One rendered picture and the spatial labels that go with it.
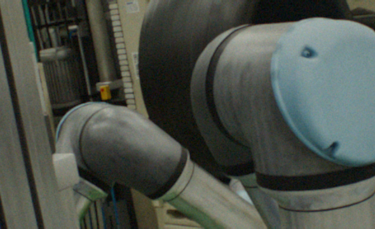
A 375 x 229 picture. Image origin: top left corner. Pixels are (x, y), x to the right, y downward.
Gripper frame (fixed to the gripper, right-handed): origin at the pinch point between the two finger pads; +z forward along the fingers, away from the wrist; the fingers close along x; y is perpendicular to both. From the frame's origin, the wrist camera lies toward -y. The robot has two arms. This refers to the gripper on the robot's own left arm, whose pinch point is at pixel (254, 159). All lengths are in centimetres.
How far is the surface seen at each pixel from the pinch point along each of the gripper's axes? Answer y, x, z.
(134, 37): 28, 23, 53
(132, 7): 36, 20, 53
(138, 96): 13, 30, 52
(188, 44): 26.7, 3.7, 13.0
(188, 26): 30.0, 2.3, 15.1
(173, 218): -16.7, 31.8, 31.9
